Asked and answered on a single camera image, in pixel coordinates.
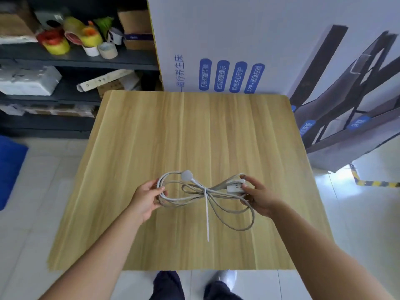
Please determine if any person's left hand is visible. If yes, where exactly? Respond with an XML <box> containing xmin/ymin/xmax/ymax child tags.
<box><xmin>127</xmin><ymin>179</ymin><xmax>169</xmax><ymax>225</ymax></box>

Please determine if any person's right hand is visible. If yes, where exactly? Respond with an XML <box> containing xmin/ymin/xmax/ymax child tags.
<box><xmin>239</xmin><ymin>175</ymin><xmax>284</xmax><ymax>218</ymax></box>

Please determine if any white power strip with cord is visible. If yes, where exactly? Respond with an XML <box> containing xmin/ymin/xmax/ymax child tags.
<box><xmin>156</xmin><ymin>170</ymin><xmax>255</xmax><ymax>232</ymax></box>

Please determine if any person's right forearm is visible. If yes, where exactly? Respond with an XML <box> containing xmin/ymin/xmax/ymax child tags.
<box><xmin>271</xmin><ymin>204</ymin><xmax>395</xmax><ymax>300</ymax></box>

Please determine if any person's left forearm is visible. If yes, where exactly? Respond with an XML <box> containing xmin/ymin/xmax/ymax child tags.
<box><xmin>39</xmin><ymin>207</ymin><xmax>145</xmax><ymax>300</ymax></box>

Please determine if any person's white shoe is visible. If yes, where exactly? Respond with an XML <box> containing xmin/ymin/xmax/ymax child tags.
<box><xmin>215</xmin><ymin>270</ymin><xmax>238</xmax><ymax>291</ymax></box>

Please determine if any flat brown cardboard box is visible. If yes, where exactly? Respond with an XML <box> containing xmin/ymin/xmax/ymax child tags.
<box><xmin>96</xmin><ymin>74</ymin><xmax>142</xmax><ymax>99</ymax></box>

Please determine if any person's left leg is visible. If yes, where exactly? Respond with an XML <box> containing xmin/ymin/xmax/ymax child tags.
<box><xmin>149</xmin><ymin>271</ymin><xmax>186</xmax><ymax>300</ymax></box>

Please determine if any person's leg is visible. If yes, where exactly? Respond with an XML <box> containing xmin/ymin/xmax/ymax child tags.
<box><xmin>203</xmin><ymin>280</ymin><xmax>243</xmax><ymax>300</ymax></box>
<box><xmin>149</xmin><ymin>271</ymin><xmax>186</xmax><ymax>300</ymax></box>

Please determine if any white rolled paper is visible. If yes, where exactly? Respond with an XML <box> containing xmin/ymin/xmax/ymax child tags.
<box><xmin>76</xmin><ymin>69</ymin><xmax>135</xmax><ymax>93</ymax></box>

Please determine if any person's right leg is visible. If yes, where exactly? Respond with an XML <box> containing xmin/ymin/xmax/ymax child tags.
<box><xmin>203</xmin><ymin>280</ymin><xmax>243</xmax><ymax>300</ymax></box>

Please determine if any yellow black hazard tape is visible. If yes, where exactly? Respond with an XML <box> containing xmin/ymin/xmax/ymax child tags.
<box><xmin>349</xmin><ymin>164</ymin><xmax>400</xmax><ymax>188</ymax></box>

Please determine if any row of flat white packages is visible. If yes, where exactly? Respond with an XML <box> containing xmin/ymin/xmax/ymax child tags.
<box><xmin>0</xmin><ymin>103</ymin><xmax>96</xmax><ymax>119</ymax></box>

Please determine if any beige masking tape roll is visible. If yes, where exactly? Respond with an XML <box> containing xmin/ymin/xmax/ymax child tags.
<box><xmin>97</xmin><ymin>42</ymin><xmax>119</xmax><ymax>60</ymax></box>

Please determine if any large white printed carton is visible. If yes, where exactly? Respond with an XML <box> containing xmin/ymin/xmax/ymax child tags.
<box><xmin>146</xmin><ymin>0</ymin><xmax>400</xmax><ymax>173</ymax></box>

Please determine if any dark metal shelf unit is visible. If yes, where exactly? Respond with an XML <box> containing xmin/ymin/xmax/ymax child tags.
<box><xmin>0</xmin><ymin>0</ymin><xmax>162</xmax><ymax>140</ymax></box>

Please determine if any blue plastic object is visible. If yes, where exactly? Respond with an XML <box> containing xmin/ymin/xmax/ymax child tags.
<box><xmin>0</xmin><ymin>135</ymin><xmax>29</xmax><ymax>211</ymax></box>

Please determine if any white label roll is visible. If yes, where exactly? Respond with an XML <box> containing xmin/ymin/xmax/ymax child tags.
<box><xmin>107</xmin><ymin>27</ymin><xmax>124</xmax><ymax>46</ymax></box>

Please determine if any brown box with blue band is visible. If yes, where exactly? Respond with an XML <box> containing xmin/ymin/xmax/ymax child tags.
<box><xmin>118</xmin><ymin>9</ymin><xmax>155</xmax><ymax>51</ymax></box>

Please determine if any yellow and orange tape roll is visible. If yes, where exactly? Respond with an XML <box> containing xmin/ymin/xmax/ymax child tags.
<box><xmin>80</xmin><ymin>26</ymin><xmax>103</xmax><ymax>48</ymax></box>

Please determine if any pink tape roll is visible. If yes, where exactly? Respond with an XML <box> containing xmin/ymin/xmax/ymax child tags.
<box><xmin>64</xmin><ymin>31</ymin><xmax>84</xmax><ymax>46</ymax></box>

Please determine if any green tape roll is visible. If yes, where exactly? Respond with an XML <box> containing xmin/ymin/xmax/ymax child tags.
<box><xmin>93</xmin><ymin>17</ymin><xmax>115</xmax><ymax>38</ymax></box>

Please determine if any pale yellow tape roll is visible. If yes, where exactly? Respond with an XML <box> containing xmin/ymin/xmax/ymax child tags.
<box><xmin>62</xmin><ymin>17</ymin><xmax>85</xmax><ymax>35</ymax></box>

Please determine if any red tape roll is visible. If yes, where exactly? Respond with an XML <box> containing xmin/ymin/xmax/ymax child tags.
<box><xmin>36</xmin><ymin>28</ymin><xmax>65</xmax><ymax>45</ymax></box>

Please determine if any grey tape roll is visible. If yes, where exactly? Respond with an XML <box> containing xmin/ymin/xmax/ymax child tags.
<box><xmin>34</xmin><ymin>9</ymin><xmax>71</xmax><ymax>30</ymax></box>

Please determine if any white cable tie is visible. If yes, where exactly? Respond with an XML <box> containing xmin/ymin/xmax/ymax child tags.
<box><xmin>204</xmin><ymin>187</ymin><xmax>210</xmax><ymax>243</ymax></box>

